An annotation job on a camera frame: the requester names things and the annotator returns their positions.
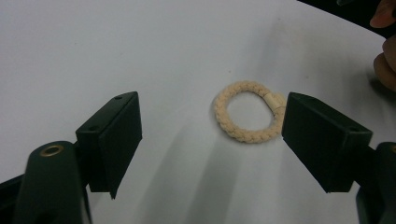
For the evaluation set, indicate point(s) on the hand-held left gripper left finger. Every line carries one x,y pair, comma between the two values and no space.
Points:
109,140

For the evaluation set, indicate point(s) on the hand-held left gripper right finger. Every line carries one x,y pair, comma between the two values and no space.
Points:
323,140

